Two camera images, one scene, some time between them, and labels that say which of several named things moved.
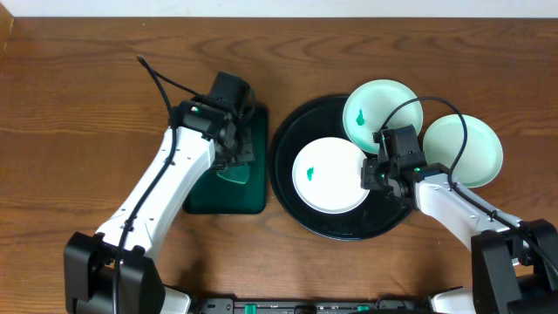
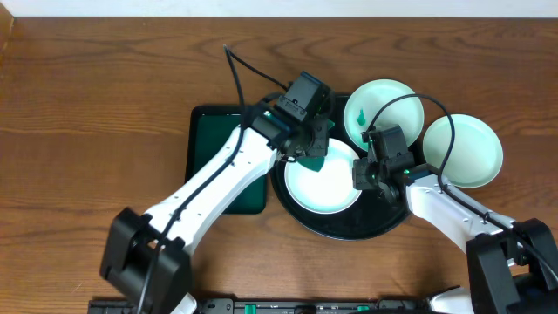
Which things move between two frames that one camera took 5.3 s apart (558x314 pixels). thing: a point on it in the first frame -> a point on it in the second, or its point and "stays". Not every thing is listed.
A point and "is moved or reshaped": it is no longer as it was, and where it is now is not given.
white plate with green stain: [327, 175] is moved or reshaped
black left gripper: [241, 146] -> [315, 142]
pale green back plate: [368, 106] stays
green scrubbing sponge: [235, 174] is moved or reshaped
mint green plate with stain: [481, 157] stays
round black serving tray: [381, 210] stays
